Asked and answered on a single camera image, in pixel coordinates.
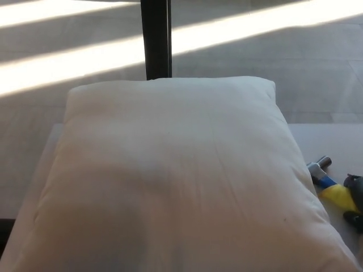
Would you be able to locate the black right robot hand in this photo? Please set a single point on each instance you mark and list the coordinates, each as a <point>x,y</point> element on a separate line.
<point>354,184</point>

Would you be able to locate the yellow cloth wrap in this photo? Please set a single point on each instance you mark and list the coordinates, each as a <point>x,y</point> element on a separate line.
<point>337,196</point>

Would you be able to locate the white square pillow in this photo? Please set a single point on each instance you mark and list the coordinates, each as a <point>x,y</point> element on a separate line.
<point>175,181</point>

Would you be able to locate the black vertical post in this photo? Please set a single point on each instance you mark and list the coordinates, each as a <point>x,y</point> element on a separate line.
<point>156,39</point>

